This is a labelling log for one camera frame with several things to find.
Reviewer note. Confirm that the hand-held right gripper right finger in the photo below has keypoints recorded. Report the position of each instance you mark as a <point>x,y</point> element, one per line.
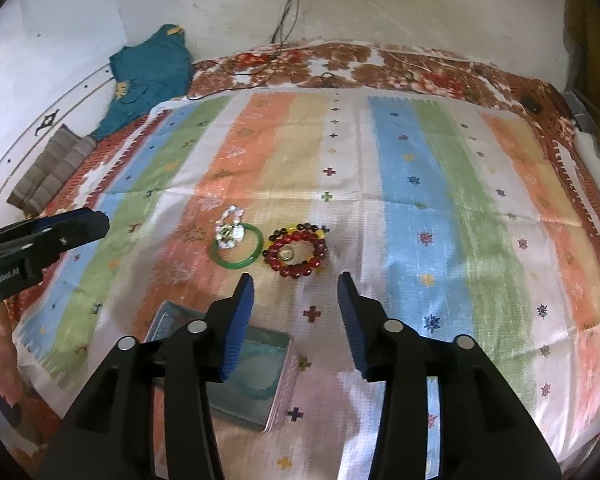
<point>352,325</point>

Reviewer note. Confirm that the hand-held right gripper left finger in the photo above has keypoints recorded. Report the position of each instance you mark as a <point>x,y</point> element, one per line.
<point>240,320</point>

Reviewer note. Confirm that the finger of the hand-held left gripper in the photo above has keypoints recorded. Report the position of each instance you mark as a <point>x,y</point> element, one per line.
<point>80,225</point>
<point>5,236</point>

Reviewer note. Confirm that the green bangle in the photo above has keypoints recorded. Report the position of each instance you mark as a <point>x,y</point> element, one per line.
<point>235,265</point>

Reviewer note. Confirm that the metal tin box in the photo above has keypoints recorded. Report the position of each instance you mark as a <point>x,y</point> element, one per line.
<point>260,375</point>

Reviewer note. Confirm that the person's left hand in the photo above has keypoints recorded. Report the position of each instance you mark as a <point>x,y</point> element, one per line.
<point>5,365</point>

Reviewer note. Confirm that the striped folded cloth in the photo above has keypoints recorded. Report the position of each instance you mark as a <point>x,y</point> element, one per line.
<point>55,165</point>

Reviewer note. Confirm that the white bed headboard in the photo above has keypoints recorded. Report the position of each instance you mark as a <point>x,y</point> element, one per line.
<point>30,130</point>

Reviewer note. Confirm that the teal garment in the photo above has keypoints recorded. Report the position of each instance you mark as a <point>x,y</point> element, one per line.
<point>145,75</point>

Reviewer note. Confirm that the striped colourful cloth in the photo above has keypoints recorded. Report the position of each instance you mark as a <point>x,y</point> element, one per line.
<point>405,170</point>

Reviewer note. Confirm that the small black object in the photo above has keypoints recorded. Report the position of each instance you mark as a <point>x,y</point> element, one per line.
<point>533,105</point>

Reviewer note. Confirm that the white pillow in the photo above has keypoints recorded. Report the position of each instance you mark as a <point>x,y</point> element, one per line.
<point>595,160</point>

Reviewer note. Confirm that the yellow curtain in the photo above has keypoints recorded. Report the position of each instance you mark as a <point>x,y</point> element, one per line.
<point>592,50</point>

